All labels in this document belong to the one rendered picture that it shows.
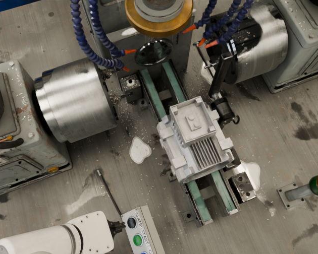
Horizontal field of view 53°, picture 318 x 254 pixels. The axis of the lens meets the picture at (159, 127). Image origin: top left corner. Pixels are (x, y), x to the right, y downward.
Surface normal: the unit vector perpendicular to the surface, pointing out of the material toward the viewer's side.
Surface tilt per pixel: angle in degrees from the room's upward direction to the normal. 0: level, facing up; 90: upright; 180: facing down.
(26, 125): 0
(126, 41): 90
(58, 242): 52
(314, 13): 0
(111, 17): 90
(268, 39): 36
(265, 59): 62
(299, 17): 0
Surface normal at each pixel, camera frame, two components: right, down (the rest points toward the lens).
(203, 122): 0.00, -0.33
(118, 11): 0.37, 0.88
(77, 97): 0.15, 0.06
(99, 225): 0.72, -0.48
